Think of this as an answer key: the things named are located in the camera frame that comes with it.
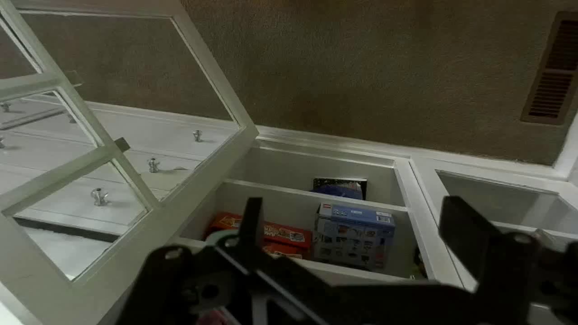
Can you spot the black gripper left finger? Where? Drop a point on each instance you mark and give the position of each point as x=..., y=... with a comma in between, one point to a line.
x=252, y=223

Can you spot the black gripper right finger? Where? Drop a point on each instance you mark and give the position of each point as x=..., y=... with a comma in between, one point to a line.
x=471, y=241

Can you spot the red trivia game box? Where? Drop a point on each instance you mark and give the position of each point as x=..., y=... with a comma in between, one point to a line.
x=283, y=232

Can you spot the white glass-pane cabinet door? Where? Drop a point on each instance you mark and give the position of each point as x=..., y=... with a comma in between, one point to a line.
x=182, y=199

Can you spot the white built-in cabinet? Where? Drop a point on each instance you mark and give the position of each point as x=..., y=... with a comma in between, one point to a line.
x=416, y=181

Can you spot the blue and black game box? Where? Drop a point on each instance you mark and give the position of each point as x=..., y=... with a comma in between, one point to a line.
x=340, y=189

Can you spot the metal drawer knob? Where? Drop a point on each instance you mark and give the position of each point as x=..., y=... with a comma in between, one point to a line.
x=100, y=196
x=154, y=163
x=198, y=136

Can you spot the blue picture box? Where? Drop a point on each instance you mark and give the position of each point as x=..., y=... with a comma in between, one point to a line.
x=355, y=237

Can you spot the white dresser with drawers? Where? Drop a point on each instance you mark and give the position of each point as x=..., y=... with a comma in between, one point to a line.
x=133, y=138

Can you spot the brown wall vent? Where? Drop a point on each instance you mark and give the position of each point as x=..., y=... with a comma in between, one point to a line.
x=552, y=78

